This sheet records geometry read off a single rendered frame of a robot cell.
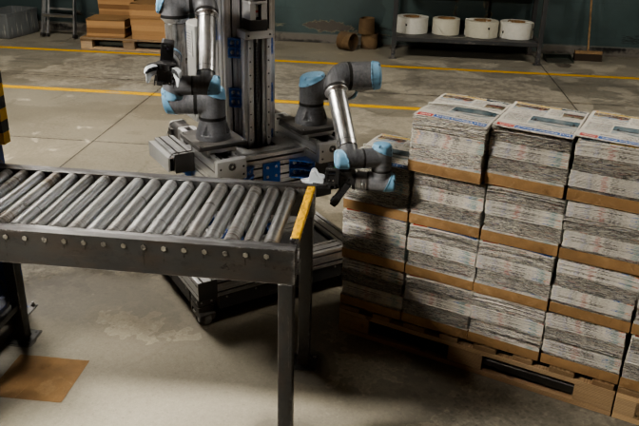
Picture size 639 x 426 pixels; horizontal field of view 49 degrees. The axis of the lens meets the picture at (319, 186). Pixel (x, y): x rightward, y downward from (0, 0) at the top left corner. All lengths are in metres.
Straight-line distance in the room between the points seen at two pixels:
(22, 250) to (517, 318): 1.81
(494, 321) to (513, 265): 0.26
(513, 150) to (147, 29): 6.68
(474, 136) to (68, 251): 1.44
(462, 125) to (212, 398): 1.41
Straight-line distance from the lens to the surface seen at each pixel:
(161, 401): 2.89
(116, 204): 2.55
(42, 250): 2.44
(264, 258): 2.19
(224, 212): 2.43
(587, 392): 2.99
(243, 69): 3.18
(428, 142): 2.68
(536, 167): 2.62
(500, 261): 2.79
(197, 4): 2.93
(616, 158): 2.57
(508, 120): 2.67
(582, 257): 2.71
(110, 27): 8.97
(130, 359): 3.13
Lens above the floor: 1.81
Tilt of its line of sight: 23 degrees down
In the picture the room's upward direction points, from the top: 2 degrees clockwise
